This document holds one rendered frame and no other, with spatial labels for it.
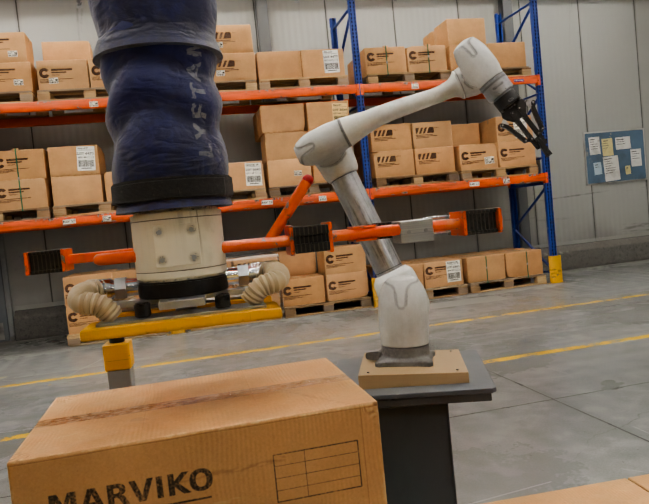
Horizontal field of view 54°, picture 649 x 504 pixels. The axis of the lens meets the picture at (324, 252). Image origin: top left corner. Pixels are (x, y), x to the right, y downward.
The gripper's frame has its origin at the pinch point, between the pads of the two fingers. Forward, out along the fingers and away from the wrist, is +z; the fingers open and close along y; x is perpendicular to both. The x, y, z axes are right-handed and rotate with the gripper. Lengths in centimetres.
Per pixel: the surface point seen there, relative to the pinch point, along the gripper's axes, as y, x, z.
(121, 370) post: -127, -57, -19
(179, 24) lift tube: -53, -103, -56
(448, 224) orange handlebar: -37, -79, 1
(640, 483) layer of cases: -39, -44, 81
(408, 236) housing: -45, -82, -2
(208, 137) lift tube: -62, -98, -38
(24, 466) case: -111, -123, -9
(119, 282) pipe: -92, -100, -28
